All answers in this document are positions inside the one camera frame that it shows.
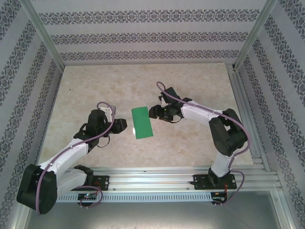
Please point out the green paper sheet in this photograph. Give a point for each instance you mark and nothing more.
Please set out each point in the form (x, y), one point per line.
(142, 122)

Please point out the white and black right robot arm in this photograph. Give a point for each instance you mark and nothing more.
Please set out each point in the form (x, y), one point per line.
(197, 113)

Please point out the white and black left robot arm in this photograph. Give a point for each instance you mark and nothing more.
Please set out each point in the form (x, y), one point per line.
(66, 152)

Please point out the circuit board with green light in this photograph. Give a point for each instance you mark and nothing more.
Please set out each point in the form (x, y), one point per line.
(88, 196)

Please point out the grey metal panel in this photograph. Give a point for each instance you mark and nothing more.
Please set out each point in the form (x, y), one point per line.
(152, 214)

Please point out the small dark circuit board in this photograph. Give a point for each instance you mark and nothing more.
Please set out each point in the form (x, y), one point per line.
(218, 196)

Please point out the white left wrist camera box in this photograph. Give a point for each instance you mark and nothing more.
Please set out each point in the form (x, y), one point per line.
(108, 112)

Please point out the long aluminium base rail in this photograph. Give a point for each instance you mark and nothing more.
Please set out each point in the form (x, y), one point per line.
(152, 179)

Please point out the aluminium side rail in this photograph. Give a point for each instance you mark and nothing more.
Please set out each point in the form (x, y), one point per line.
(240, 95)

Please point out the aluminium frame post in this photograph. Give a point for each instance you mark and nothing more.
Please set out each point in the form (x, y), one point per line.
(255, 33)
(43, 33)

